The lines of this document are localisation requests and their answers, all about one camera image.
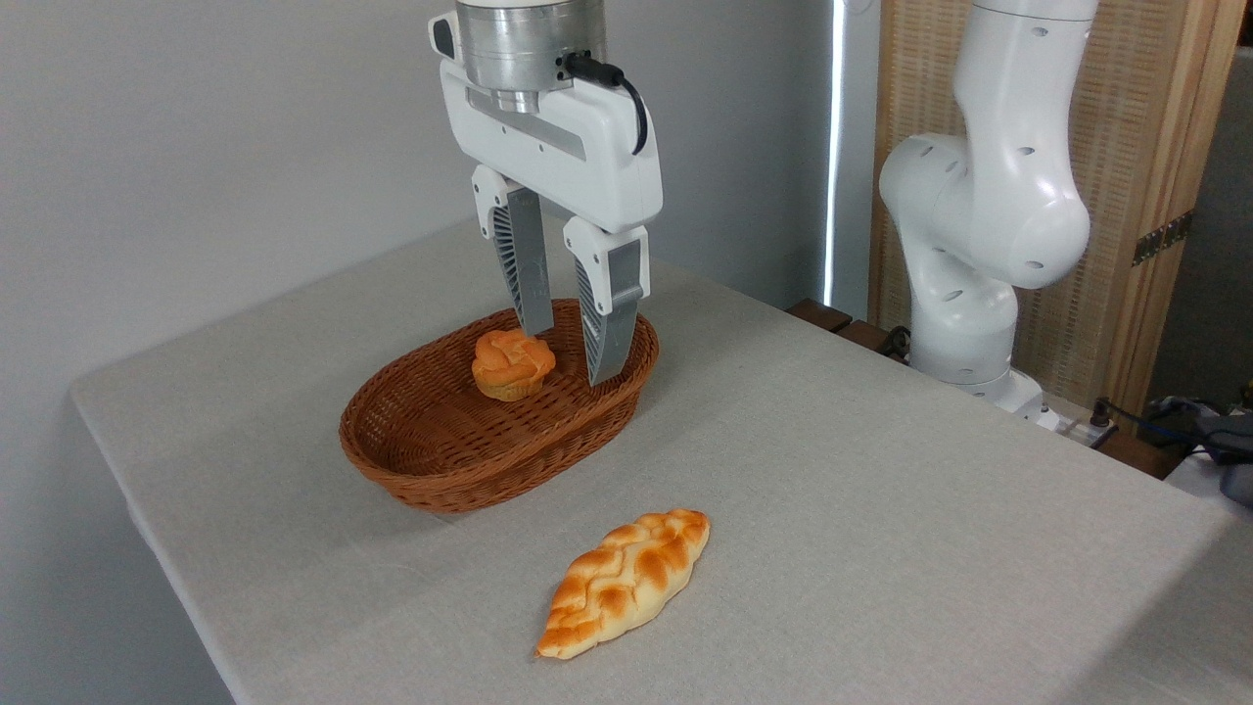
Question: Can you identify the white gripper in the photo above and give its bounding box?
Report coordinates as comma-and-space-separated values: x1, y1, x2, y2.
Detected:
439, 59, 665, 387

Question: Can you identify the round muffin bread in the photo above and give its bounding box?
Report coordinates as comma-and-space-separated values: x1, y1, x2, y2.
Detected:
471, 329, 557, 401

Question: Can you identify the brown wicker basket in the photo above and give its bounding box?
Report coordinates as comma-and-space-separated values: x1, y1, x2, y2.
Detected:
339, 299, 661, 514

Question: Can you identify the long braided bread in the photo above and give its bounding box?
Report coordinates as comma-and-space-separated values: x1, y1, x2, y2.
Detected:
534, 508, 712, 660

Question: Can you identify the bright vertical light strip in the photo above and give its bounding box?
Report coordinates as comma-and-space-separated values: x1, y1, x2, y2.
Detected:
822, 0, 846, 306

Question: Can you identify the grey linen tablecloth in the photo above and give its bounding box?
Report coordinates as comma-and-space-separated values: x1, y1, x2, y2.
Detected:
69, 215, 1253, 705

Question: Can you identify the wooden woven folding screen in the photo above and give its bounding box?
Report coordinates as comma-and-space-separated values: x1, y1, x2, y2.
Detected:
869, 0, 1249, 422

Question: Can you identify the brass screen hinge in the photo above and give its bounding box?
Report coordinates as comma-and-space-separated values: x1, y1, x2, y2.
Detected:
1132, 210, 1195, 267

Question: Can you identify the dark grey device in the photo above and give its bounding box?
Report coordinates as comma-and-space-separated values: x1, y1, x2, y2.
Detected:
1217, 411, 1253, 507

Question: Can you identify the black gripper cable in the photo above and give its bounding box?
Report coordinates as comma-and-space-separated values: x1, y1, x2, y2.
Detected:
563, 52, 650, 156

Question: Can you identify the black power cable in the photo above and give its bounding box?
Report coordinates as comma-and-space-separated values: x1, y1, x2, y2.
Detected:
1090, 397, 1253, 463

